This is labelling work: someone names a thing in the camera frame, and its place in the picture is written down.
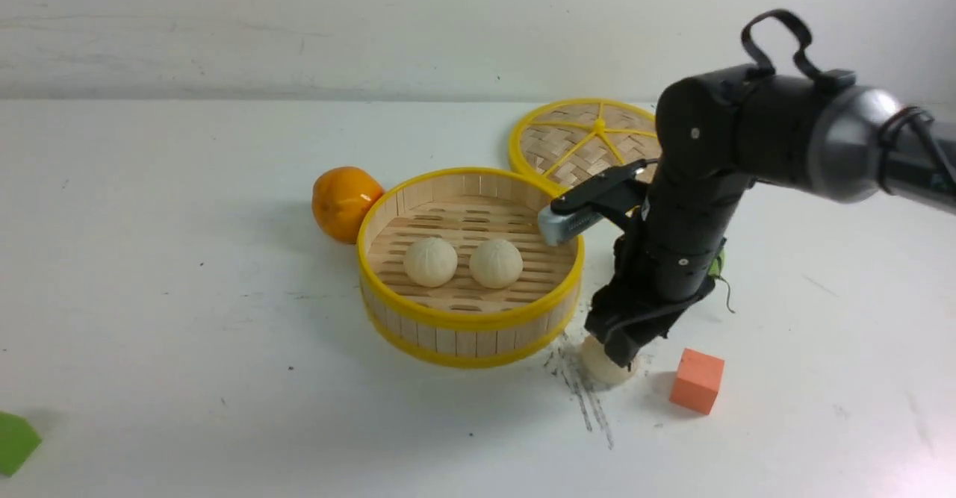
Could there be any orange foam cube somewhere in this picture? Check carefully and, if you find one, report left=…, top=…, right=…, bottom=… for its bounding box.
left=668, top=348, right=726, bottom=415

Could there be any green toy watermelon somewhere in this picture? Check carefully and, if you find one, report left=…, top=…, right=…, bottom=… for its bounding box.
left=708, top=249, right=736, bottom=314

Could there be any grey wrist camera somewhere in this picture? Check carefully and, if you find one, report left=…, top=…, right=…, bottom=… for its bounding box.
left=537, top=159, right=649, bottom=247

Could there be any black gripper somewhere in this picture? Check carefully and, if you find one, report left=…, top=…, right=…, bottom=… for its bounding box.
left=585, top=235, right=717, bottom=367

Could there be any bamboo steamer tray yellow rim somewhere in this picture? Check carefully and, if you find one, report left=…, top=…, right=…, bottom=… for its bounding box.
left=356, top=167, right=585, bottom=368

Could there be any green foam block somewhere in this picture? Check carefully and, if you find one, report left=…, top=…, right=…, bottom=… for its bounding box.
left=0, top=411, right=42, bottom=477

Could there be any cream toy bun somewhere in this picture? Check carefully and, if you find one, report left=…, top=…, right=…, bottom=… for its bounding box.
left=403, top=237, right=459, bottom=287
left=469, top=239, right=524, bottom=290
left=578, top=334, right=639, bottom=388

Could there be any woven bamboo steamer lid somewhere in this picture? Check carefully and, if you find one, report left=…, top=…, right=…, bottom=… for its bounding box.
left=506, top=98, right=660, bottom=191

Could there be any orange toy tangerine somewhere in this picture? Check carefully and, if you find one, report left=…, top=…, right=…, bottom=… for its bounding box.
left=311, top=166, right=385, bottom=245

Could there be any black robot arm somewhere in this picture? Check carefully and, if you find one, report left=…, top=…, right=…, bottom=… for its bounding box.
left=550, top=65, right=954, bottom=367

